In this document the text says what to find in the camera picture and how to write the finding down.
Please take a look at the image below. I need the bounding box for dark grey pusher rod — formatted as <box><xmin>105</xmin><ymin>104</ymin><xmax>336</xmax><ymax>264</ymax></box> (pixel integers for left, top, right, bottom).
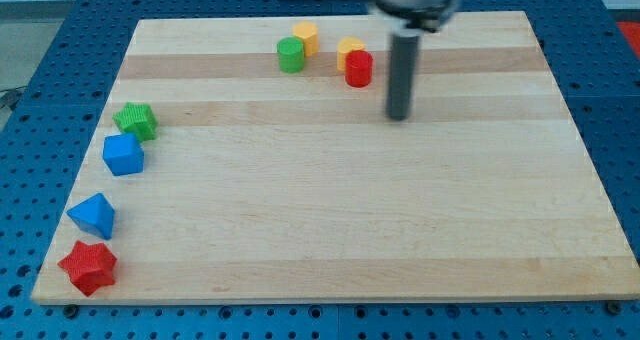
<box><xmin>385</xmin><ymin>33</ymin><xmax>420</xmax><ymax>121</ymax></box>

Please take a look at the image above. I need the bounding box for red cylinder block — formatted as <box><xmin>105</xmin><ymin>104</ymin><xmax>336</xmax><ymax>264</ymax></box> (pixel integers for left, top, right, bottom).
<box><xmin>344</xmin><ymin>50</ymin><xmax>373</xmax><ymax>88</ymax></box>

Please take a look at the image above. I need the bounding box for green star block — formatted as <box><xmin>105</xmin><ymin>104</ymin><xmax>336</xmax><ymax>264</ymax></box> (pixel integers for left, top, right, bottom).
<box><xmin>112</xmin><ymin>102</ymin><xmax>158</xmax><ymax>142</ymax></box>

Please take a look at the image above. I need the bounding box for red star block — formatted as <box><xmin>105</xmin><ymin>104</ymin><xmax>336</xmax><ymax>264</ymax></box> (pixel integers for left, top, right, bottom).
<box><xmin>57</xmin><ymin>241</ymin><xmax>117</xmax><ymax>296</ymax></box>

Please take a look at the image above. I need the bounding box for yellow heart block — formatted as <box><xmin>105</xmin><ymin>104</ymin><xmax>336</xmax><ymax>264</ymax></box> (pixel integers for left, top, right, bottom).
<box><xmin>336</xmin><ymin>37</ymin><xmax>366</xmax><ymax>72</ymax></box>

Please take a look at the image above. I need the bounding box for yellow hexagon block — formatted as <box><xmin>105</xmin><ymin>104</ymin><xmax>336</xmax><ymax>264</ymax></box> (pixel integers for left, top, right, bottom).
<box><xmin>292</xmin><ymin>21</ymin><xmax>319</xmax><ymax>57</ymax></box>

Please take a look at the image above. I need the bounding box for green cylinder block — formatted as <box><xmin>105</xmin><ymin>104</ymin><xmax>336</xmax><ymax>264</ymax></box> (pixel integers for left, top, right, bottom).
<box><xmin>276</xmin><ymin>37</ymin><xmax>305</xmax><ymax>73</ymax></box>

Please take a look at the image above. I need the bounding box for wooden board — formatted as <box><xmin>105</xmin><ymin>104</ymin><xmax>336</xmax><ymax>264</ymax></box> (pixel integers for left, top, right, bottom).
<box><xmin>32</xmin><ymin>11</ymin><xmax>639</xmax><ymax>305</ymax></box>

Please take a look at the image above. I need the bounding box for blue cube block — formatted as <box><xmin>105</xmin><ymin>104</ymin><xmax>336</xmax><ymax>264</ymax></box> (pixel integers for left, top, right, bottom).
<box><xmin>102</xmin><ymin>133</ymin><xmax>144</xmax><ymax>176</ymax></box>

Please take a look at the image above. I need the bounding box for blue triangle block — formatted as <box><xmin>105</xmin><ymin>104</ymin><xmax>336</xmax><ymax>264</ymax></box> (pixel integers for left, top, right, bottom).
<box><xmin>66</xmin><ymin>193</ymin><xmax>115</xmax><ymax>240</ymax></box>

